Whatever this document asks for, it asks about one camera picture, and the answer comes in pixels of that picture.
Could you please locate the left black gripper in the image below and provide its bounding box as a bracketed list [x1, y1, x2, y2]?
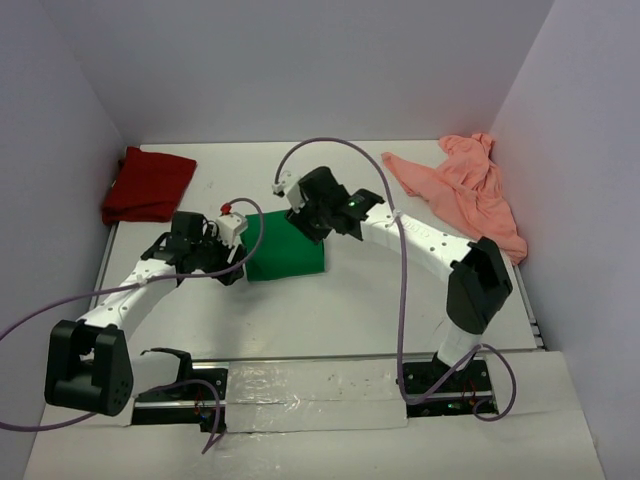
[191, 224, 246, 285]

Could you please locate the green t-shirt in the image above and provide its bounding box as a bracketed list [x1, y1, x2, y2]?
[245, 211, 326, 283]

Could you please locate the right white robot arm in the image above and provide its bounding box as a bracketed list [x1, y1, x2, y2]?
[272, 166, 513, 391]

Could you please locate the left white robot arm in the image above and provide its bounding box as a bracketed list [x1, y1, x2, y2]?
[44, 211, 248, 416]

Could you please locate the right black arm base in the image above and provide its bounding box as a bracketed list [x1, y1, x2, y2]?
[402, 359, 499, 418]

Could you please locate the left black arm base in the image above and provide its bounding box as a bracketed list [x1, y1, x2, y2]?
[131, 347, 229, 435]

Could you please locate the red folded t-shirt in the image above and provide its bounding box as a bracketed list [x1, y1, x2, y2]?
[101, 146, 197, 225]

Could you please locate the salmon pink t-shirt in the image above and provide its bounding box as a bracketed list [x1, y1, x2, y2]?
[381, 133, 528, 265]

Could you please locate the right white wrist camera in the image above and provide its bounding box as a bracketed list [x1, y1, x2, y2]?
[272, 171, 306, 213]

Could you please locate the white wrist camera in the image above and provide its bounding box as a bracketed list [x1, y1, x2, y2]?
[272, 171, 306, 213]
[214, 203, 248, 248]

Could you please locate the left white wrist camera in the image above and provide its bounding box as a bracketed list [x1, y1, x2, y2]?
[214, 203, 248, 248]

